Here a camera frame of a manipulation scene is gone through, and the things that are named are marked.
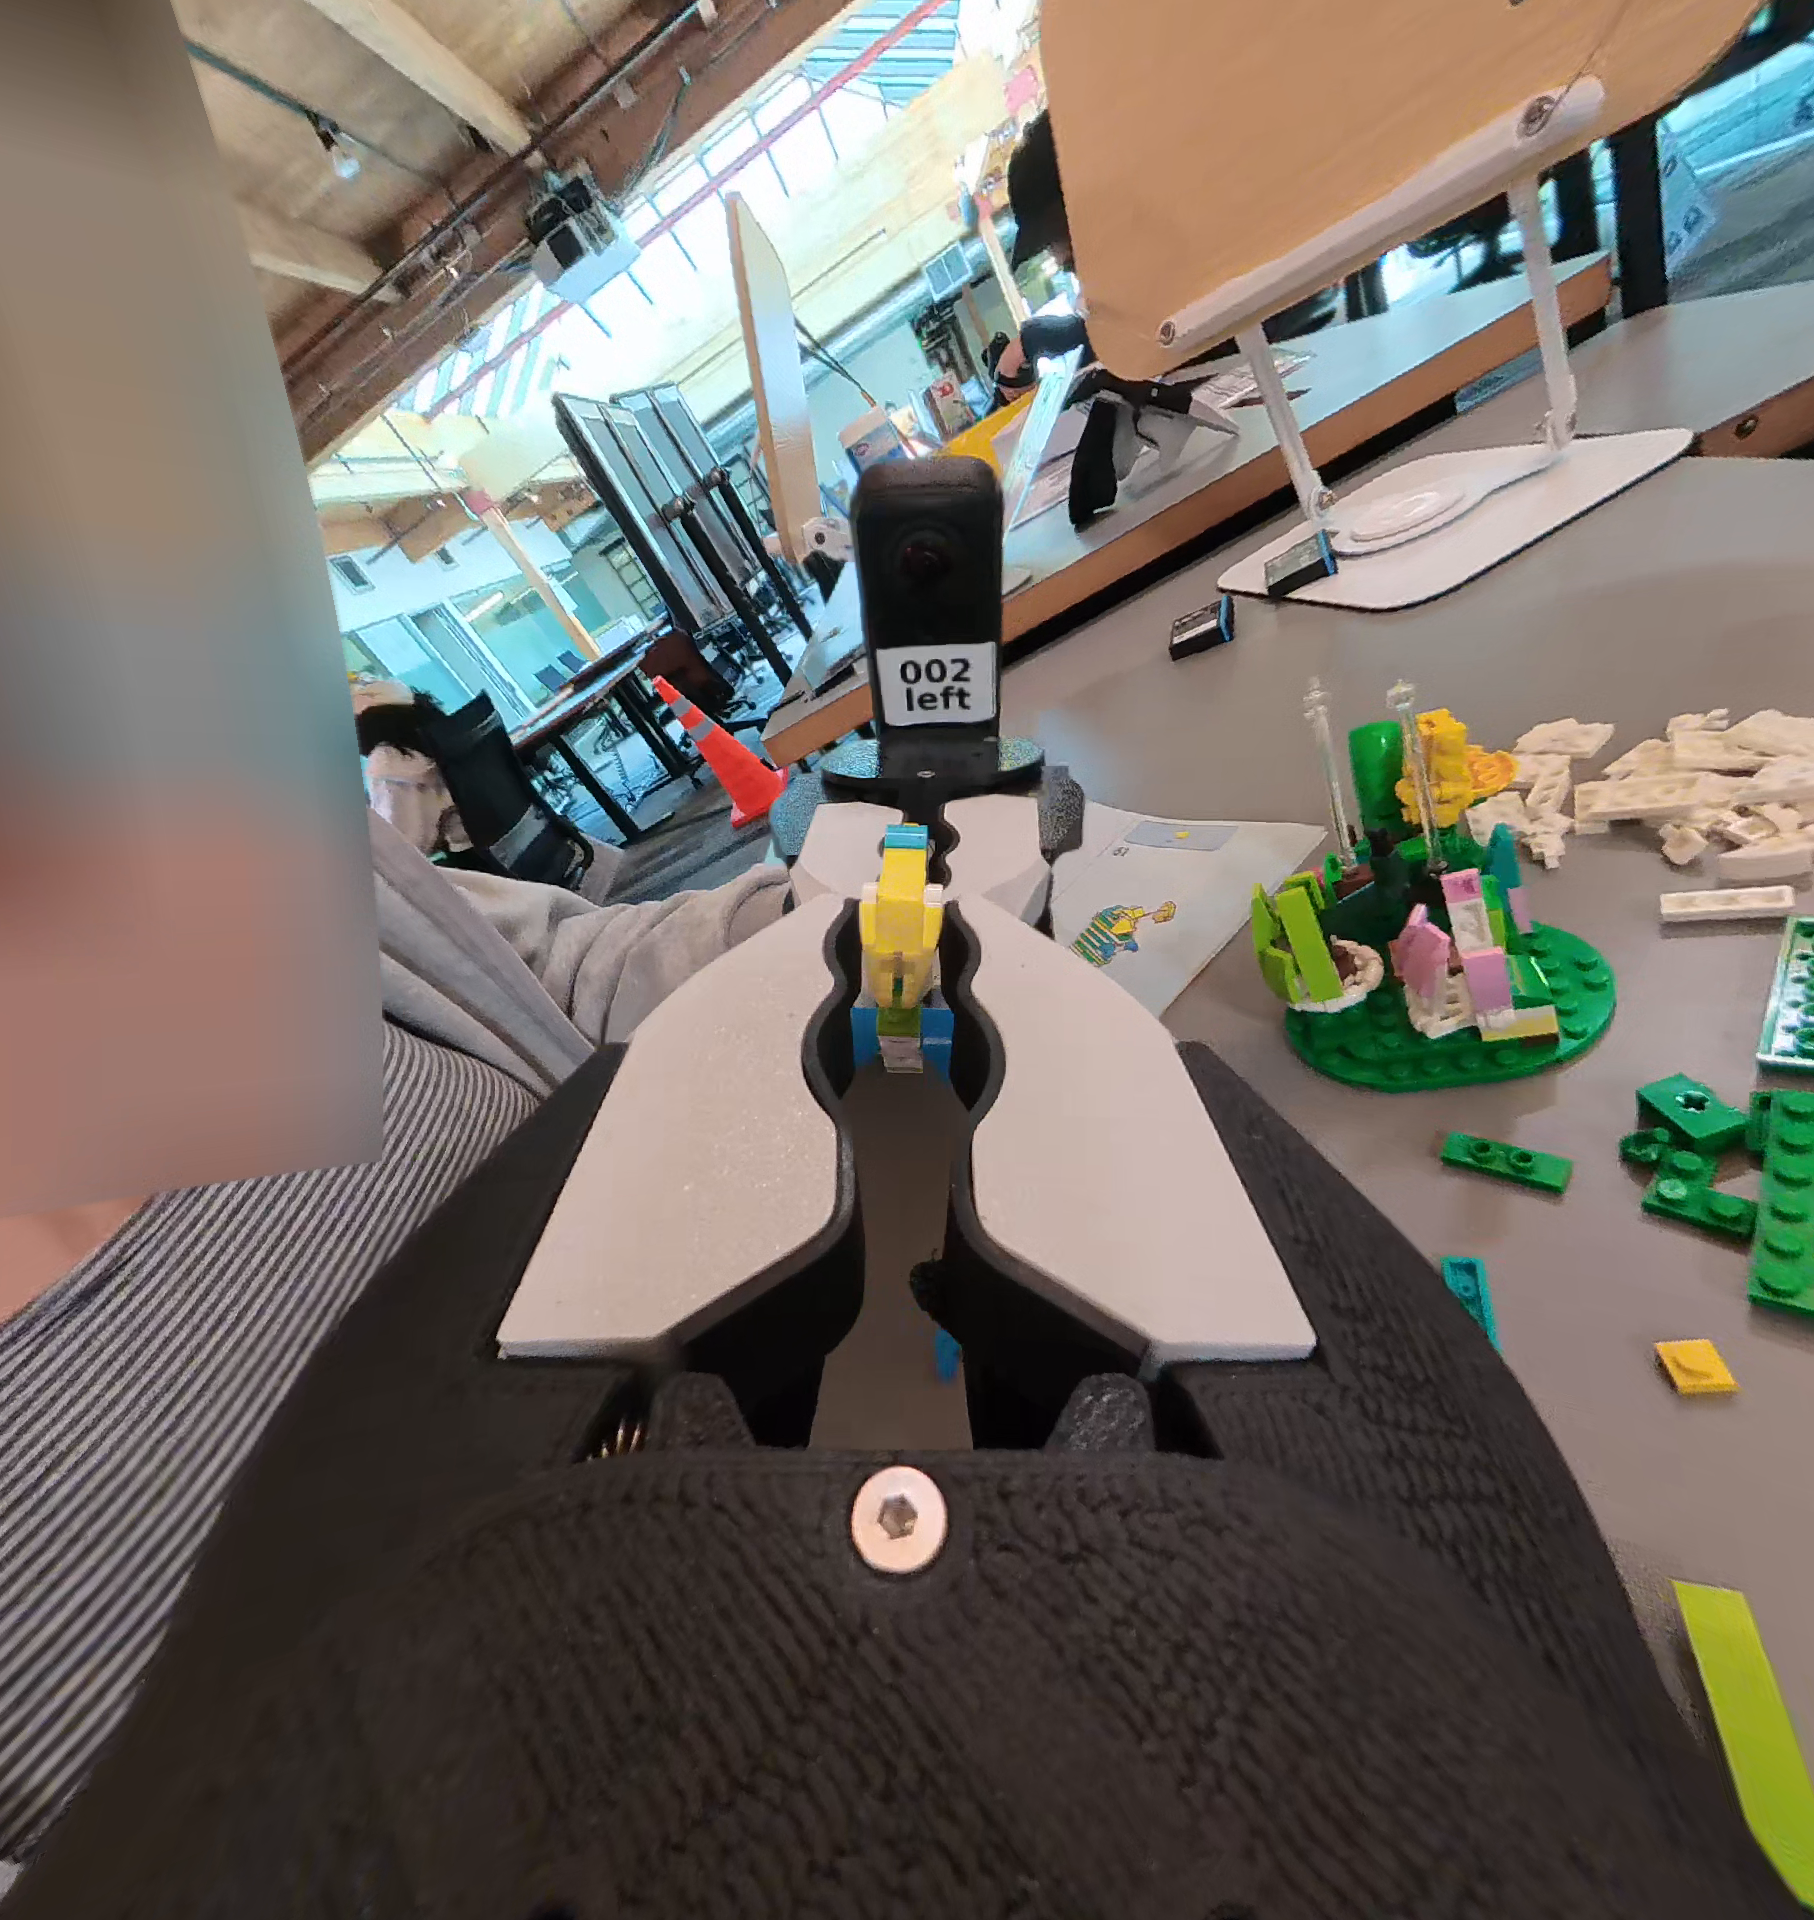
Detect tan covered panel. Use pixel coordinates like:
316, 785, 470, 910
1036, 0, 1769, 387

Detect wooden edged table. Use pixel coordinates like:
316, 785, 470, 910
761, 254, 1618, 772

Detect ceiling projector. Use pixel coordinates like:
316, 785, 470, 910
520, 179, 641, 305

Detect yellow brick fish head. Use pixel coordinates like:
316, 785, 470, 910
860, 847, 949, 1010

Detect pile of green bricks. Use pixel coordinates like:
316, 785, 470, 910
1440, 915, 1814, 1335

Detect grey desk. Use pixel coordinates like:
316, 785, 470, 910
847, 450, 1814, 1920

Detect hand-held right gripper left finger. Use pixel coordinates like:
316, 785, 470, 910
494, 889, 867, 1367

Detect wooden board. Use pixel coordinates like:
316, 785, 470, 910
721, 189, 830, 561

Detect lime curved brick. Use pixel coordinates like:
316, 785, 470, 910
1669, 1579, 1814, 1920

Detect striped brick fish body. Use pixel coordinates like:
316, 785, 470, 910
847, 818, 957, 1079

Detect pile of white bricks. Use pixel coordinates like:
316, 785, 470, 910
1506, 705, 1814, 921

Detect green brick plant model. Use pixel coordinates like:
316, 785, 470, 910
1249, 676, 1618, 1095

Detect orange traffic cone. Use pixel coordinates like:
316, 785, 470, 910
649, 673, 791, 835

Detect person's striped shirt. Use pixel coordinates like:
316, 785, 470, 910
0, 1021, 616, 1861

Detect black office chair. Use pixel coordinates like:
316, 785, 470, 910
356, 687, 597, 891

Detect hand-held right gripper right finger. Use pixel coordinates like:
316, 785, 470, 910
936, 892, 1321, 1371

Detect person's left forearm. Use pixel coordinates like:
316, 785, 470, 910
371, 811, 796, 1084

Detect instruction booklet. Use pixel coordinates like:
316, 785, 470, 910
1049, 799, 1332, 1023

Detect white stand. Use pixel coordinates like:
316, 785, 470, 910
1159, 71, 1698, 614

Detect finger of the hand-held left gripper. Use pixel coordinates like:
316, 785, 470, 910
783, 799, 912, 913
930, 796, 1062, 936

